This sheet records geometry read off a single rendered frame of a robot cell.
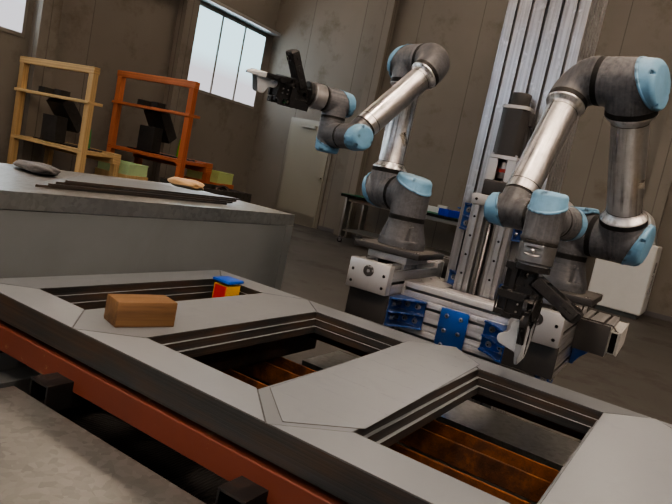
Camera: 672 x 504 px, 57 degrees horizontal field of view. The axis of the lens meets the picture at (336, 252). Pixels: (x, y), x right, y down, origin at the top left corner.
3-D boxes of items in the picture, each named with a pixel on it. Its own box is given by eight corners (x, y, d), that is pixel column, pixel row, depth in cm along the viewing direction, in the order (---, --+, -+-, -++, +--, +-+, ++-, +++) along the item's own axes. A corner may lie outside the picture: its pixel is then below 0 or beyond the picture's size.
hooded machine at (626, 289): (644, 316, 965) (671, 215, 945) (641, 321, 901) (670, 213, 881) (589, 302, 1004) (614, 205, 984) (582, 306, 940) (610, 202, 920)
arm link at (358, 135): (471, 66, 192) (363, 162, 178) (446, 67, 201) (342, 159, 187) (457, 33, 186) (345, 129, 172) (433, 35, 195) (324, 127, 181)
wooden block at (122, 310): (114, 328, 114) (118, 302, 114) (102, 318, 119) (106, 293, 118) (174, 327, 122) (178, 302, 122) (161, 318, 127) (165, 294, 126)
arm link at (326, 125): (328, 152, 183) (335, 114, 182) (308, 148, 192) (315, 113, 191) (349, 156, 188) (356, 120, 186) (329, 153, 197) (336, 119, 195)
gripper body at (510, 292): (501, 312, 136) (514, 258, 134) (540, 323, 131) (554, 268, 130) (490, 315, 129) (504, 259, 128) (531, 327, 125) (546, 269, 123)
